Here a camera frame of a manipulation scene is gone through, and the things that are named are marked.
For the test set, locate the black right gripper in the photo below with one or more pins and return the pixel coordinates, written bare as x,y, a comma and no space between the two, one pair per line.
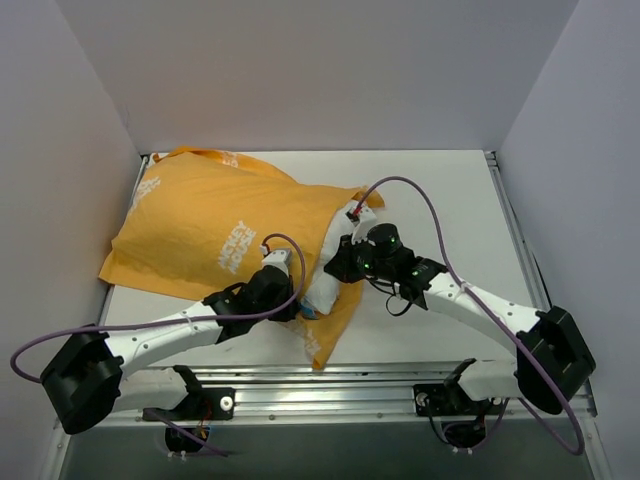
338,259

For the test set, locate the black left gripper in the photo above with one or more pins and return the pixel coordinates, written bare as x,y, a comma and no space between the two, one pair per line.
288,304

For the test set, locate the yellow Mickey Mouse pillowcase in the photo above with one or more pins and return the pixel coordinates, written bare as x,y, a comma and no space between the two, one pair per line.
198,218

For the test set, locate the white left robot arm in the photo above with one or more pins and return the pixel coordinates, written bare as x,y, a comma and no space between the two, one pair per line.
98,372

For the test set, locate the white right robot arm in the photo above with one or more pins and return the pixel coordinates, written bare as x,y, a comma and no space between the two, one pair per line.
550,359

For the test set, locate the blue pillow label tag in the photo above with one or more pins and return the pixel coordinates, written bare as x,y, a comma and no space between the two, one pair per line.
308,311

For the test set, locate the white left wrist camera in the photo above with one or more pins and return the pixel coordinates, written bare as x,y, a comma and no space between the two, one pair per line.
279,258

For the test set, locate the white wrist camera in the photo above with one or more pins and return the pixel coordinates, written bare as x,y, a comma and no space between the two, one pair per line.
279,258
363,219

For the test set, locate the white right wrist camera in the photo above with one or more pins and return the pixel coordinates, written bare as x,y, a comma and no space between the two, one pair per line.
363,219

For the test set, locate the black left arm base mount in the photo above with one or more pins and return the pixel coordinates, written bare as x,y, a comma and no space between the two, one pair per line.
215,404

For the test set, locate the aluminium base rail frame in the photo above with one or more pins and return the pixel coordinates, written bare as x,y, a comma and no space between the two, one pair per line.
356,419

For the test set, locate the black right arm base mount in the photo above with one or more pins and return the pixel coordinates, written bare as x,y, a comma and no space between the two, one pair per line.
437,400

